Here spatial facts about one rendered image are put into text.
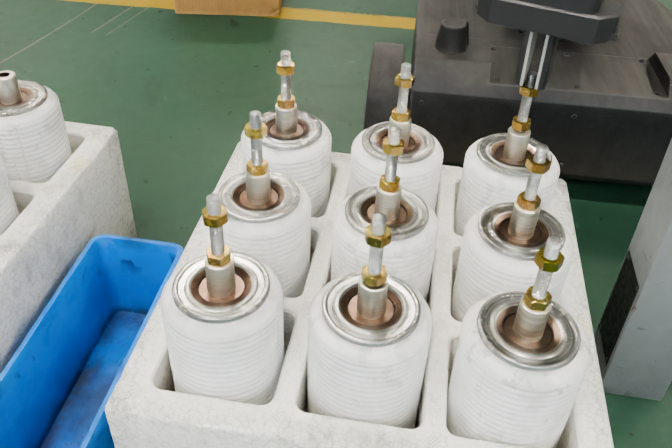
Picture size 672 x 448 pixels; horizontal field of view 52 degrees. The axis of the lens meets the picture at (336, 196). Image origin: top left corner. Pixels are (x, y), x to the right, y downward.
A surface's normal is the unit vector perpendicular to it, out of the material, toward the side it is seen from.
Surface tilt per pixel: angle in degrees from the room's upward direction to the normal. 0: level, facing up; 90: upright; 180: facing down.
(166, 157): 0
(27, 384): 88
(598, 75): 0
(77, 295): 88
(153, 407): 0
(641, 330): 90
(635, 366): 90
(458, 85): 45
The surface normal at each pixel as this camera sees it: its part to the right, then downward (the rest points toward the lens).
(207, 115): 0.04, -0.79
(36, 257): 0.98, 0.13
